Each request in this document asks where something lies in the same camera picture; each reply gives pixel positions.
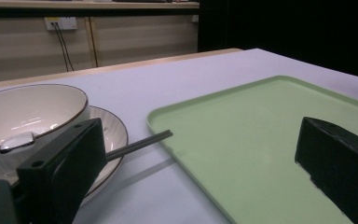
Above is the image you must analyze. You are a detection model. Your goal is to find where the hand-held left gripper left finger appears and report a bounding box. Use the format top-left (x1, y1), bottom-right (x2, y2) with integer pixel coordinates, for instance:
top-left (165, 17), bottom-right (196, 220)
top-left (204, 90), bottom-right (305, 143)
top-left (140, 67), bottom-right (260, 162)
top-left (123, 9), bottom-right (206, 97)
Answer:
top-left (16, 117), bottom-right (108, 224)

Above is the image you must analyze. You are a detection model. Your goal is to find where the grey chopstick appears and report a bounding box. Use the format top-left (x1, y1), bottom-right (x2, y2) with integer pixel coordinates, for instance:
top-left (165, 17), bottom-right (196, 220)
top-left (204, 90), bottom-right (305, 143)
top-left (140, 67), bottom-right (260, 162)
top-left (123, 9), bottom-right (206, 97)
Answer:
top-left (105, 129), bottom-right (172, 158)
top-left (105, 133), bottom-right (174, 162)

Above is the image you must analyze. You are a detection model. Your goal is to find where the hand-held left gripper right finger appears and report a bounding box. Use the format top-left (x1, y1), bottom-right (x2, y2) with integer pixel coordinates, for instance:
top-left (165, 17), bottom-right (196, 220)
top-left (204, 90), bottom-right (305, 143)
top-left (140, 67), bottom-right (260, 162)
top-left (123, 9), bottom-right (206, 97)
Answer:
top-left (294, 116), bottom-right (358, 224)

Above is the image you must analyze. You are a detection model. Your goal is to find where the black curtain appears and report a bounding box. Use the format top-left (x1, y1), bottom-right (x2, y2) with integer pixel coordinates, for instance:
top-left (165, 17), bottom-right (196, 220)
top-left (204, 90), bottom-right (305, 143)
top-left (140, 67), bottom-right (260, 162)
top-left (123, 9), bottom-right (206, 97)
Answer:
top-left (197, 0), bottom-right (358, 81)

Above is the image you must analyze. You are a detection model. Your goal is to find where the white wall socket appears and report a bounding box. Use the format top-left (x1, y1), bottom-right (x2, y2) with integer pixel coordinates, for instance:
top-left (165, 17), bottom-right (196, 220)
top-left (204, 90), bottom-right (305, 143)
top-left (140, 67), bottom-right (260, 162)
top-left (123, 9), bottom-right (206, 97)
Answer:
top-left (44, 16), bottom-right (78, 32)

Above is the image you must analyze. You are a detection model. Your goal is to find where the black cable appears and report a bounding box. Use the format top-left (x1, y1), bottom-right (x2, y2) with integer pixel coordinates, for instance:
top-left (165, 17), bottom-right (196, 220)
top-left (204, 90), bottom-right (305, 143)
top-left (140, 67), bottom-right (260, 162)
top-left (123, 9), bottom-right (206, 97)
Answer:
top-left (55, 21), bottom-right (76, 72)
top-left (51, 21), bottom-right (70, 73)

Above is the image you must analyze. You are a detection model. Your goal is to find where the white bowl with brown rim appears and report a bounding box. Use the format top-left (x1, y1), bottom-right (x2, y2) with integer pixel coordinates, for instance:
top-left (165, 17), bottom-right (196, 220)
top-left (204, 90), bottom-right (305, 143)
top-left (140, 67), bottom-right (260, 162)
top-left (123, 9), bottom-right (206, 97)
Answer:
top-left (0, 83), bottom-right (90, 185)

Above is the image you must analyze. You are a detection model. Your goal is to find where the white ceramic spoon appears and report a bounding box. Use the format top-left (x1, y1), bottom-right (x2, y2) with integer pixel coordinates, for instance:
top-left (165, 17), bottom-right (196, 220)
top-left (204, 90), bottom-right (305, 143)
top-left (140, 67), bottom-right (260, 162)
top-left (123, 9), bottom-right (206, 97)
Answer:
top-left (0, 131), bottom-right (36, 155)

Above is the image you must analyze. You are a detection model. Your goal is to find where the light green tray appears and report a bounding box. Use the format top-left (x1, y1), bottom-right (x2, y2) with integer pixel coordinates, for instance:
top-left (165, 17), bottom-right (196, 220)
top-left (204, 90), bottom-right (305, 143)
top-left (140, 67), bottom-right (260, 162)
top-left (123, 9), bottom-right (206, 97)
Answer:
top-left (145, 75), bottom-right (358, 224)

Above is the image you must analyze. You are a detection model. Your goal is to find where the white plate with brown rim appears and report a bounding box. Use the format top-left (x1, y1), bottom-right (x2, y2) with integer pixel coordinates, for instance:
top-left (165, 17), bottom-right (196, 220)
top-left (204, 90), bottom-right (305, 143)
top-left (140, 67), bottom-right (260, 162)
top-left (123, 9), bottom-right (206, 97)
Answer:
top-left (73, 105), bottom-right (130, 198)

